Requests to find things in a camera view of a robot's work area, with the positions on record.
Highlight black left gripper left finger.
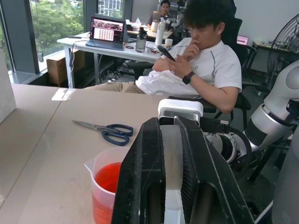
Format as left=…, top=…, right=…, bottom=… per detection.
left=111, top=117, right=167, bottom=224

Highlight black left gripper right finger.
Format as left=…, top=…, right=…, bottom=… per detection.
left=174, top=116, right=256, bottom=224

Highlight black smartphone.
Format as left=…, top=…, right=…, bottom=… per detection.
left=157, top=45, right=177, bottom=63

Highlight clear cup with red liquid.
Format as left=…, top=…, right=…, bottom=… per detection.
left=84, top=146, right=130, bottom=224

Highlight man's left hand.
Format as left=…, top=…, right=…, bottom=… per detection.
left=166, top=54, right=195, bottom=78

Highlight man's right hand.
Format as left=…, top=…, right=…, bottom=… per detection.
left=182, top=40, right=206, bottom=62

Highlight black smartwatch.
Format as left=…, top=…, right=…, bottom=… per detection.
left=182, top=71, right=196, bottom=85

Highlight man in white t-shirt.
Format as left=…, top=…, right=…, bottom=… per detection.
left=83, top=0, right=242, bottom=114

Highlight white office desk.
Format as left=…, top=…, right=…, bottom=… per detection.
left=57, top=31, right=169, bottom=89

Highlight cardboard box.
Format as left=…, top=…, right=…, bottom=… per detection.
left=46, top=49, right=85, bottom=87

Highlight dark grey water bottle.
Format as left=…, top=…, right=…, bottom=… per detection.
left=135, top=27, right=148, bottom=53

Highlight white thermos bottle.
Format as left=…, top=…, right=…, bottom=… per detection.
left=155, top=20, right=166, bottom=47

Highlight open laptop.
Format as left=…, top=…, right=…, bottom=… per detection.
left=85, top=16, right=126, bottom=51

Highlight pink lit screen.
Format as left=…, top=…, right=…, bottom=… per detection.
left=236, top=35, right=249, bottom=46

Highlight black standing fan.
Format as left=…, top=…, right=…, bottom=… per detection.
left=267, top=11, right=299, bottom=91

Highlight white board panel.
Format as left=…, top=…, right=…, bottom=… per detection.
left=0, top=48, right=17, bottom=124

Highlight man in dark shirt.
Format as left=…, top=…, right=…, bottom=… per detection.
left=147, top=0, right=171, bottom=26

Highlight blue handled scissors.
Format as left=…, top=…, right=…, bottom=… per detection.
left=72, top=119, right=134, bottom=147

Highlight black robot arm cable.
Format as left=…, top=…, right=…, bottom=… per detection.
left=200, top=117, right=232, bottom=135

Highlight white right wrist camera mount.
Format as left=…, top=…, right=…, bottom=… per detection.
left=157, top=98, right=204, bottom=126

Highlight tangle of floor cables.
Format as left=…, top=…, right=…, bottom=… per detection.
left=100, top=69, right=120, bottom=84

